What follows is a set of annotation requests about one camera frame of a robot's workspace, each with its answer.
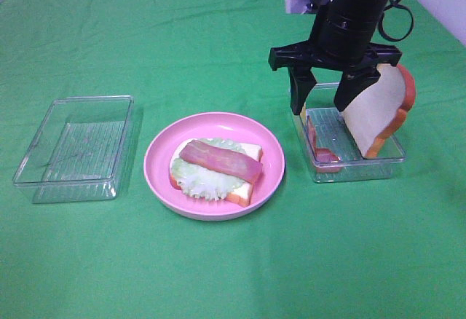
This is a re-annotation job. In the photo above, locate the green tablecloth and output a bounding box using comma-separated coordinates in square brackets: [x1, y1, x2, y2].
[1, 0, 465, 318]

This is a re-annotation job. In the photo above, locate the yellow cheese slice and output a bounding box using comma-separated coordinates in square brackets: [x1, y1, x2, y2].
[296, 103, 307, 125]

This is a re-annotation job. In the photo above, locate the pink round plate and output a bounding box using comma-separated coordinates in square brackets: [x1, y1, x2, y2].
[143, 112, 285, 221]

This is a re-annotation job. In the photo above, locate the green lettuce leaf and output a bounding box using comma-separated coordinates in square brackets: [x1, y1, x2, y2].
[169, 138, 251, 200]

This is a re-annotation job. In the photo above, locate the bacon strip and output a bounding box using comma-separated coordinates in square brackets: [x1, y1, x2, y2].
[178, 138, 263, 184]
[307, 115, 341, 173]

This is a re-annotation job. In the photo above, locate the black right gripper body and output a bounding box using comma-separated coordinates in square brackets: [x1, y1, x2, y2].
[268, 5, 402, 71]

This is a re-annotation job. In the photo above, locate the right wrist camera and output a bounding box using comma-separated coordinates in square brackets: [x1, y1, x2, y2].
[285, 0, 331, 15]

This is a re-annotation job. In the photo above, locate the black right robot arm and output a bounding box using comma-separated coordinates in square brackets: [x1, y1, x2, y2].
[268, 0, 402, 115]

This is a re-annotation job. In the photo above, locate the clear plastic right container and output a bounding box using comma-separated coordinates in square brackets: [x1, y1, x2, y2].
[293, 82, 406, 183]

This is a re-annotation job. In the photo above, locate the toast bread slice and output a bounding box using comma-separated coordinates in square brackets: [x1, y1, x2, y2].
[169, 138, 263, 207]
[341, 64, 416, 159]

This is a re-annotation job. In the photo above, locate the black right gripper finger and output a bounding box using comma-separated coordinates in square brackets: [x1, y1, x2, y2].
[333, 71, 380, 112]
[288, 66, 317, 115]

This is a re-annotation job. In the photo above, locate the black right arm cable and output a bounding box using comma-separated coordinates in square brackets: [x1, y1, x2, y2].
[378, 0, 428, 43]

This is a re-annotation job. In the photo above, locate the clear plastic container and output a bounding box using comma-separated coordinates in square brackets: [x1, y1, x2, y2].
[293, 82, 406, 183]
[12, 95, 138, 204]

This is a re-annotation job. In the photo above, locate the clear plastic left container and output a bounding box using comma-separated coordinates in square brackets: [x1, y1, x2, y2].
[12, 95, 138, 204]

